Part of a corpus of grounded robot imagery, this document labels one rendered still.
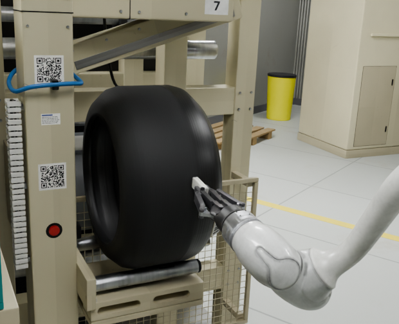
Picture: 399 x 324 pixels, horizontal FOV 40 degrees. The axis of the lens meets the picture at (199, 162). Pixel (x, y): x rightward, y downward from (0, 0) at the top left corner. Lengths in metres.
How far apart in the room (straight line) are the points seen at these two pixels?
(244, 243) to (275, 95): 7.48
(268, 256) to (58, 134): 0.69
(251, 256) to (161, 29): 1.07
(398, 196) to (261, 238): 0.28
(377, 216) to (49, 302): 0.98
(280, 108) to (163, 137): 7.20
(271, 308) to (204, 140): 1.96
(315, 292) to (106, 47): 1.11
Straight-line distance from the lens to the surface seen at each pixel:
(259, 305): 3.36
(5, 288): 0.89
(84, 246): 1.88
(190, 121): 1.53
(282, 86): 8.56
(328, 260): 1.26
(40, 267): 1.65
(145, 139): 1.46
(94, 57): 1.92
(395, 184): 1.12
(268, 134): 7.37
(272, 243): 1.15
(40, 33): 1.48
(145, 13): 1.83
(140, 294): 1.67
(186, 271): 1.72
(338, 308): 3.45
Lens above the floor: 1.69
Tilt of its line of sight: 16 degrees down
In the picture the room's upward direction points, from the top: 3 degrees clockwise
